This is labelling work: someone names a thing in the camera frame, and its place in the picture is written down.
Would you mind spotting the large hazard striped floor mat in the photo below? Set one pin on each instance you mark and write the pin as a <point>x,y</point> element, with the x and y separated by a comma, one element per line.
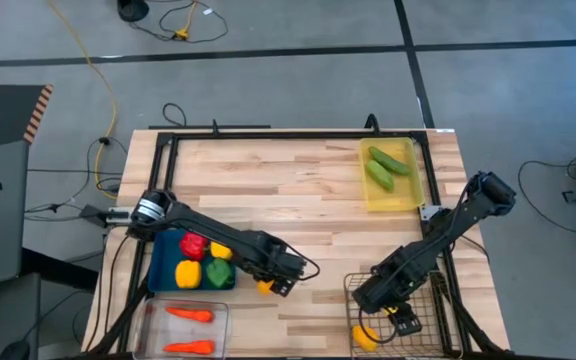
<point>8,115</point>

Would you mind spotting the orange carrot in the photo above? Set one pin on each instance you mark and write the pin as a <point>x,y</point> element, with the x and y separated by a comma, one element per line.
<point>193,315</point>
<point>193,347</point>

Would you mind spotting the bright yellow lemon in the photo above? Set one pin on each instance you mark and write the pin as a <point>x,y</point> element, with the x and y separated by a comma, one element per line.
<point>364,339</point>

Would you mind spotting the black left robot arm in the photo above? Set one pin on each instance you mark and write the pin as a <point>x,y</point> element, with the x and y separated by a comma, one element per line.
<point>203,227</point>

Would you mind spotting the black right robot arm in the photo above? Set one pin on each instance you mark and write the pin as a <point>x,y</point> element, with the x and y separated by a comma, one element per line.
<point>448,232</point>

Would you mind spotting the red bell pepper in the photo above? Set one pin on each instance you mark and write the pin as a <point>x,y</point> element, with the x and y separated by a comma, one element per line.
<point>194,246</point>

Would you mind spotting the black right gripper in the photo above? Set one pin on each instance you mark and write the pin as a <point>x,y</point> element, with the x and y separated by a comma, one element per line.
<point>378,295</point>

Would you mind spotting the dark green cucumber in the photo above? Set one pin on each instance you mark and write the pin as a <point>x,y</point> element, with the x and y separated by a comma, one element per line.
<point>390,161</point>

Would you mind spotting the black metal table frame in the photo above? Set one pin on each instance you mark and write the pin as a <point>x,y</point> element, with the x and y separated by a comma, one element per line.
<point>293,135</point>

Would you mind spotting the clear plastic bin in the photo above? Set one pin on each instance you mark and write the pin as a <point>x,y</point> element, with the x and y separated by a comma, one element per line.
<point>183,331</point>

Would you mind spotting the grey keyboard tray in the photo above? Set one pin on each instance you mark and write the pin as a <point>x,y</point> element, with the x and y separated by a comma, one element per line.
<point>13,320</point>

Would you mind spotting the black computer mouse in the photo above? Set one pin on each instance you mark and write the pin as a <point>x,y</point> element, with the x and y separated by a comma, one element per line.
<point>14,351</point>

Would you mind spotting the blue plastic bin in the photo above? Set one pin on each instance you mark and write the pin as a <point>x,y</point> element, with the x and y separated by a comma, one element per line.
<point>163,270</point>

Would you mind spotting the green bell pepper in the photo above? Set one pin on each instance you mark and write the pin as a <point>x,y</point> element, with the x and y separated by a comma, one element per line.
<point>219,274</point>

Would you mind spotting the black round stand base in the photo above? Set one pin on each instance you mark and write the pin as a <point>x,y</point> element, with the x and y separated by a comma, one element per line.
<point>132,9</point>

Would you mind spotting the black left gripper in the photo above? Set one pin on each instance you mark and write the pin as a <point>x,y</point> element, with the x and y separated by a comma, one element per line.
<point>283,265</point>

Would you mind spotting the yellow bell pepper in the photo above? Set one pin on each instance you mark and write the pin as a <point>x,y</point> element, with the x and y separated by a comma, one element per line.
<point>188,275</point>
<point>220,251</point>

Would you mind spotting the yellow translucent plastic bin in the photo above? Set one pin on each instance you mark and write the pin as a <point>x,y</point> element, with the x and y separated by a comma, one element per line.
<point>408,197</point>

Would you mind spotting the yellow plug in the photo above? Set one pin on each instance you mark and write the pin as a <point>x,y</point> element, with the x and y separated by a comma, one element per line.
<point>182,34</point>

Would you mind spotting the light green cucumber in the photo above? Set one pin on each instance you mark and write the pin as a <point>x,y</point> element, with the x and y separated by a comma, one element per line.
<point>379,175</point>

